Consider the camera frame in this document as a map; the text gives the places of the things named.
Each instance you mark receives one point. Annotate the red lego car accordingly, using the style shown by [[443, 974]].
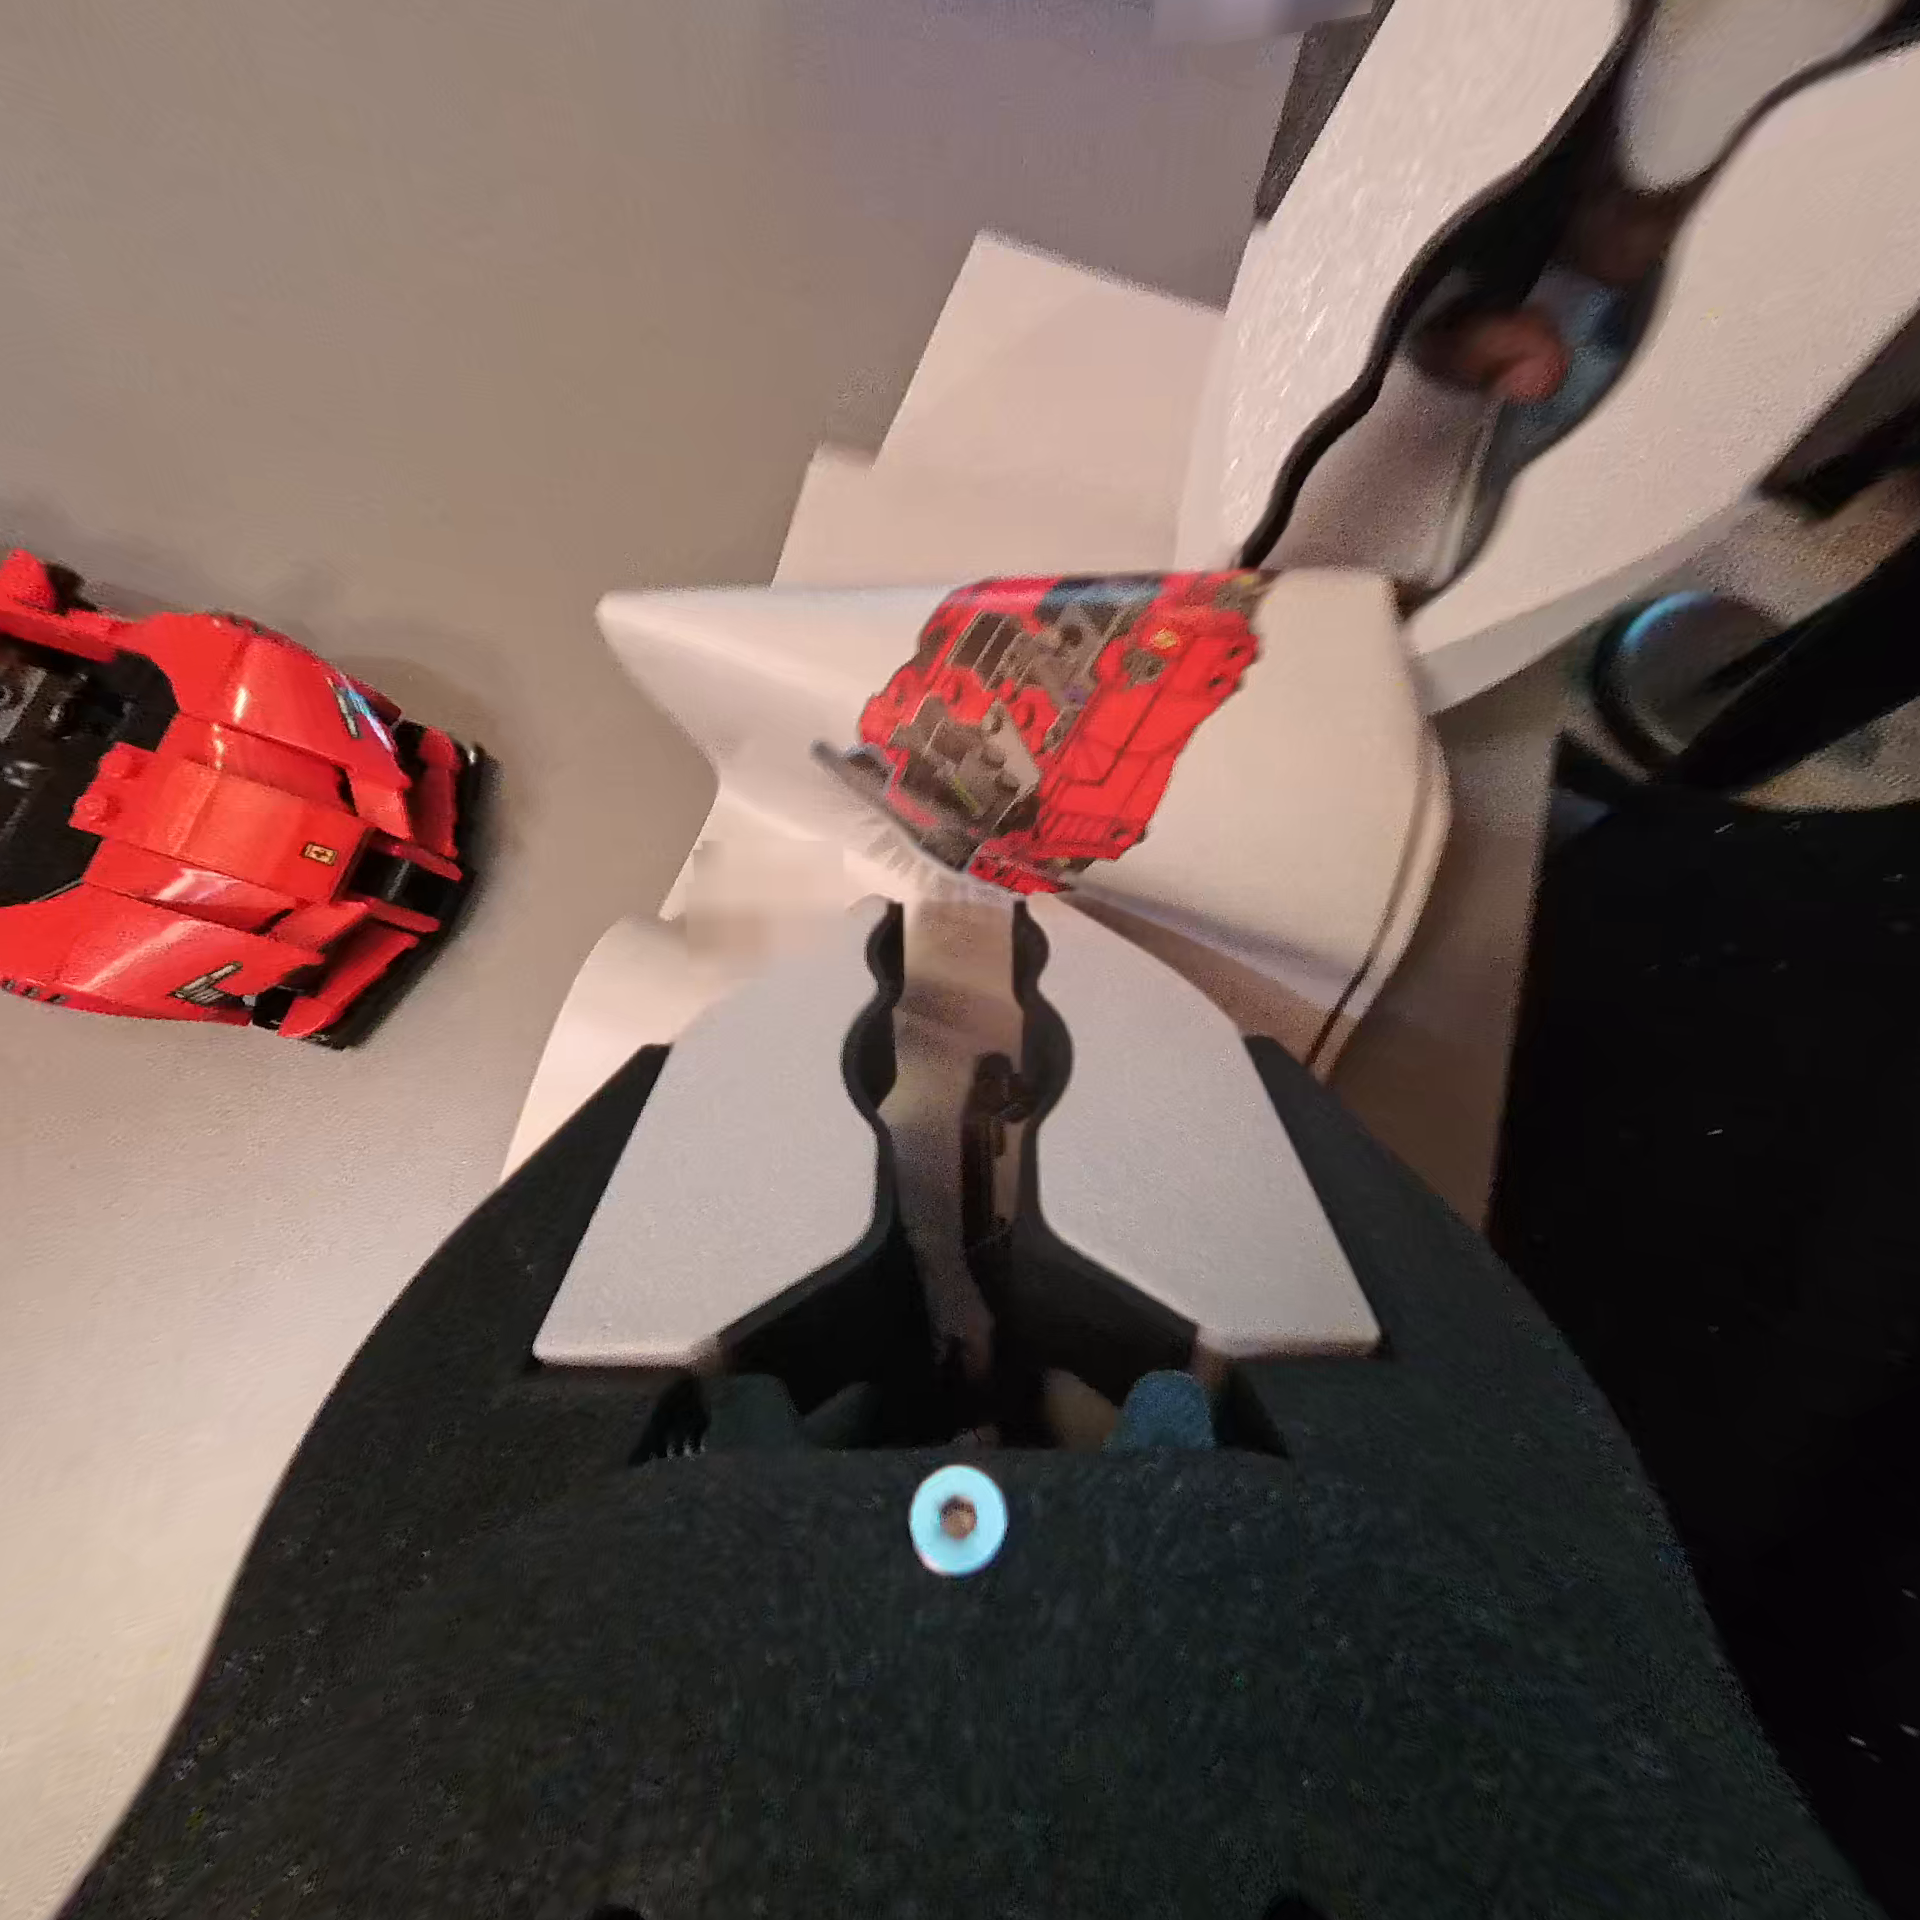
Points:
[[241, 779]]

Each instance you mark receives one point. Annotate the person's right hand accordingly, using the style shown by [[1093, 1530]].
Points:
[[1502, 352]]

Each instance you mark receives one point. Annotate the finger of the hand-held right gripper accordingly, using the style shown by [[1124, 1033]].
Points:
[[1739, 346], [1348, 225]]

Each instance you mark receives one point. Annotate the white instruction booklet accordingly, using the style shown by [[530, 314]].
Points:
[[1318, 779]]

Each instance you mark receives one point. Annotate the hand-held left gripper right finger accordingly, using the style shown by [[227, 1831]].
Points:
[[1201, 1184]]

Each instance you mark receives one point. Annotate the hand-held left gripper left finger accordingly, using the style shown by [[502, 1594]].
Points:
[[721, 1201]]

